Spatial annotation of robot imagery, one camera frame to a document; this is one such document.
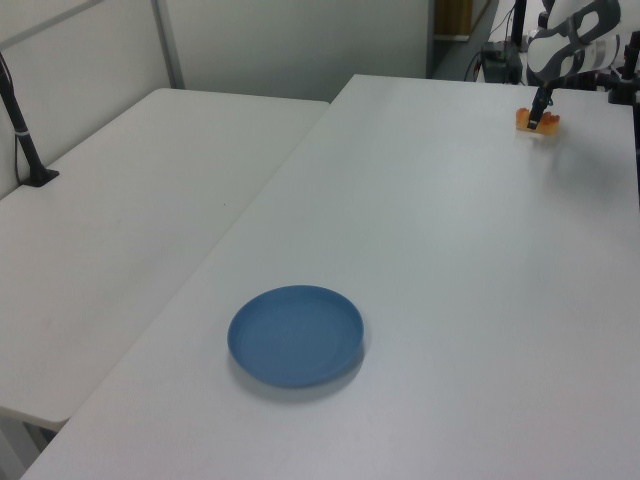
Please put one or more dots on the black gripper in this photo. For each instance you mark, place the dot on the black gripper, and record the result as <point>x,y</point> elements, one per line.
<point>545,93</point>

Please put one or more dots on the orange glazed bread roll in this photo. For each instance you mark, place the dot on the orange glazed bread roll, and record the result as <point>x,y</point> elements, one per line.
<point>550,124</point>

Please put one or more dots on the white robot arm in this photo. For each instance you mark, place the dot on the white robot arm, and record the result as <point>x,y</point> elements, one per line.
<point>575,40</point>

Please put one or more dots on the small black equipment box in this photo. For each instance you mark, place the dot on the small black equipment box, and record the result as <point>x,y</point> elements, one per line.
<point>500,62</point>

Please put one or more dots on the black clamp stand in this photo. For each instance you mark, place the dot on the black clamp stand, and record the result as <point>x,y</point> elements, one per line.
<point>625,85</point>

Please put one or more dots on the black vertical pole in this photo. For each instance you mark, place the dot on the black vertical pole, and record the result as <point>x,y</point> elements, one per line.
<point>518,22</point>

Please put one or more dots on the brown wooden panel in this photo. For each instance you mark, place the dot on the brown wooden panel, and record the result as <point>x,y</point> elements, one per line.
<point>452,17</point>

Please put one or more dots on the blue round plate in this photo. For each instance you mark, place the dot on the blue round plate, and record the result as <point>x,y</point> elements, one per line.
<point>295,335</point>

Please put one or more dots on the white side table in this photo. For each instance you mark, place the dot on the white side table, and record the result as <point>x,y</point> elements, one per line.
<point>125,225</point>

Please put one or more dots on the grey metal partition post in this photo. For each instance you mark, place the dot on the grey metal partition post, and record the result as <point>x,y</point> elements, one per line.
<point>167,45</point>

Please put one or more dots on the black camera stand pole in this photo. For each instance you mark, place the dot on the black camera stand pole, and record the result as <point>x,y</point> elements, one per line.
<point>22,135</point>

